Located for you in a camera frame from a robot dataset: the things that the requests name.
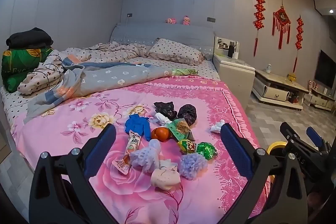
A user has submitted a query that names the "purple fluffy scrubber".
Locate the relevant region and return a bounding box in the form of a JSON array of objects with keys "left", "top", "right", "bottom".
[{"left": 178, "top": 153, "right": 208, "bottom": 180}]

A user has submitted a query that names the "yellow green snack wrapper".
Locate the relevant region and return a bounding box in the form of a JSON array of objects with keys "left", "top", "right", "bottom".
[{"left": 177, "top": 139, "right": 197, "bottom": 155}]

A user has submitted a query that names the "black television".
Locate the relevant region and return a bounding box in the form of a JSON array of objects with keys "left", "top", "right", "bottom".
[{"left": 314, "top": 49, "right": 336, "bottom": 89}]

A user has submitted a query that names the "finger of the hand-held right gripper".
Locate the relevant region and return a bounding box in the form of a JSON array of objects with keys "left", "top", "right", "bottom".
[
  {"left": 306, "top": 127, "right": 331, "bottom": 154},
  {"left": 280, "top": 122, "right": 303, "bottom": 147}
]

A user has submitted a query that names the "orange white sausage wrapper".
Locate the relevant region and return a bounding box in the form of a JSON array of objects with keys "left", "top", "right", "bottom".
[{"left": 112, "top": 131, "right": 142, "bottom": 174}]

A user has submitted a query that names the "white rolled tissue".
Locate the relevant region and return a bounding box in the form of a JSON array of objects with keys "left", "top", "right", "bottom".
[{"left": 155, "top": 112, "right": 172, "bottom": 127}]

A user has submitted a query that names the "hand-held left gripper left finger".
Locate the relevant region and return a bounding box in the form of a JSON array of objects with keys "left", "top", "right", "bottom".
[{"left": 29, "top": 123, "right": 117, "bottom": 224}]

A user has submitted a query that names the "green floral folded quilt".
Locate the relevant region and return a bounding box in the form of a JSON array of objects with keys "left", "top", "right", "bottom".
[{"left": 1, "top": 47, "right": 54, "bottom": 93}]

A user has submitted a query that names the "black cable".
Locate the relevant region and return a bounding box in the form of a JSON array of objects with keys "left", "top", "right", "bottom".
[{"left": 34, "top": 55, "right": 66, "bottom": 90}]

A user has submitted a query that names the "orange peel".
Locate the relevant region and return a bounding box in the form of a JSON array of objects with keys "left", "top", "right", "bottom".
[{"left": 151, "top": 127, "right": 174, "bottom": 142}]

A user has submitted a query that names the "cream nightstand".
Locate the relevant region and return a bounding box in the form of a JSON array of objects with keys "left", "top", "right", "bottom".
[{"left": 213, "top": 53, "right": 256, "bottom": 111}]

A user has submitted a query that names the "polka dot duvet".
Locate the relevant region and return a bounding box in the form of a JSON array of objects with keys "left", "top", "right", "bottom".
[{"left": 18, "top": 42, "right": 150, "bottom": 94}]

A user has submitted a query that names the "grey floral quilt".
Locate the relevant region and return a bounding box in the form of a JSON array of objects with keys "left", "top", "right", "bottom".
[{"left": 24, "top": 61, "right": 181, "bottom": 122}]

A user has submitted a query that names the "green foil wrapper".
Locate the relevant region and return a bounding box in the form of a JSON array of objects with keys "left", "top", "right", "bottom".
[{"left": 196, "top": 142, "right": 218, "bottom": 160}]

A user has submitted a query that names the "black plastic bag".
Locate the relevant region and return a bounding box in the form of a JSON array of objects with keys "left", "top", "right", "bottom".
[{"left": 154, "top": 101, "right": 177, "bottom": 121}]

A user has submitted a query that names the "polka dot pillow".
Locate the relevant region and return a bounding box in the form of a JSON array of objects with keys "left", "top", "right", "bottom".
[{"left": 146, "top": 38, "right": 205, "bottom": 66}]

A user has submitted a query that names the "black folded clothing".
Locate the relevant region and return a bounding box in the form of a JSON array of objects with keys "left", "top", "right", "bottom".
[{"left": 6, "top": 28, "right": 54, "bottom": 50}]

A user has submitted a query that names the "red long knot hanging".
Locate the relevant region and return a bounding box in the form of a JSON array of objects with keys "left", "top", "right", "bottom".
[
  {"left": 254, "top": 0, "right": 265, "bottom": 56},
  {"left": 293, "top": 15, "right": 303, "bottom": 73}
]

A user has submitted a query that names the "yellow trash bin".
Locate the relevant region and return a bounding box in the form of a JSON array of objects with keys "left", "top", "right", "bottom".
[{"left": 266, "top": 141, "right": 289, "bottom": 156}]

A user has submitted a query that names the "blue glove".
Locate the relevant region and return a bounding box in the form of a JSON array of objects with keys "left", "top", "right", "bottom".
[{"left": 124, "top": 114, "right": 152, "bottom": 141}]

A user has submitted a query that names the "cream TV cabinet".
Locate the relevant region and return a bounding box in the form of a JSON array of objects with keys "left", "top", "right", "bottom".
[{"left": 251, "top": 69, "right": 310, "bottom": 111}]

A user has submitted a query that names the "red diamond knot hanging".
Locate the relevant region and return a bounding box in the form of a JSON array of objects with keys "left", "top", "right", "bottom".
[{"left": 272, "top": 0, "right": 292, "bottom": 49}]

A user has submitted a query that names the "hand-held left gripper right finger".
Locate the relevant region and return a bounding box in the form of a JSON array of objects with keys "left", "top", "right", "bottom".
[{"left": 220, "top": 123, "right": 308, "bottom": 224}]

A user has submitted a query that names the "dark brown plastic bag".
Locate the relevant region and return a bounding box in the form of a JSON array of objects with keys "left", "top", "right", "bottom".
[{"left": 177, "top": 104, "right": 197, "bottom": 126}]

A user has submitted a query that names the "cream low cabinet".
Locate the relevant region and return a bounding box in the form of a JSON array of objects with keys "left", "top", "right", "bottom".
[{"left": 308, "top": 88, "right": 336, "bottom": 110}]

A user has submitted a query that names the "green patterned cloth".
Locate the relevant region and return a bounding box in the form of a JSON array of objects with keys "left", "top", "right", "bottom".
[{"left": 172, "top": 68, "right": 198, "bottom": 76}]

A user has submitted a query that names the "pink floral blanket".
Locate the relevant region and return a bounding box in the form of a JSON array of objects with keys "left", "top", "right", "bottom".
[{"left": 14, "top": 74, "right": 271, "bottom": 224}]

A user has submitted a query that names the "grey bed headboard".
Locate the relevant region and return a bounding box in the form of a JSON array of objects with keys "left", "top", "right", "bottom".
[{"left": 110, "top": 22, "right": 216, "bottom": 60}]

